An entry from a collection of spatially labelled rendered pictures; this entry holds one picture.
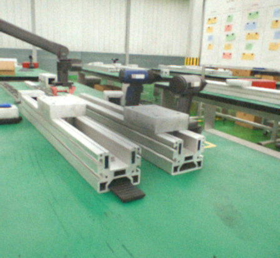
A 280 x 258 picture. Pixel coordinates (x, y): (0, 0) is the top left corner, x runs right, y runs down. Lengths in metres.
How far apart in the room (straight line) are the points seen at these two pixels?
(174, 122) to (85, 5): 12.37
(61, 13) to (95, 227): 12.33
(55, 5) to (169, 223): 12.34
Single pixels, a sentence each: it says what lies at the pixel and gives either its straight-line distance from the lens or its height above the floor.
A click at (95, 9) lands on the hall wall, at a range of 13.12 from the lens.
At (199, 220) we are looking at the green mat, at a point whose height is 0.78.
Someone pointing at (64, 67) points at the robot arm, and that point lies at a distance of 1.49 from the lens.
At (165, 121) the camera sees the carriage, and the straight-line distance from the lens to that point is 0.69.
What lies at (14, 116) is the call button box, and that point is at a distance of 1.13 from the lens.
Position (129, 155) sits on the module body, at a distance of 0.57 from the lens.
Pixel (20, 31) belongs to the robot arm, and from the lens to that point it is 1.46.
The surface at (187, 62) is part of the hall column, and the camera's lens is 9.21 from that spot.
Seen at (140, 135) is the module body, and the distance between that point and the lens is 0.75.
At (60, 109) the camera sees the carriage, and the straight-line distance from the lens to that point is 0.83.
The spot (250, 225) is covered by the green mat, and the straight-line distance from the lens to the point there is 0.53.
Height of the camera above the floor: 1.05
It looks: 14 degrees down
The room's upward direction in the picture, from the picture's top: 3 degrees clockwise
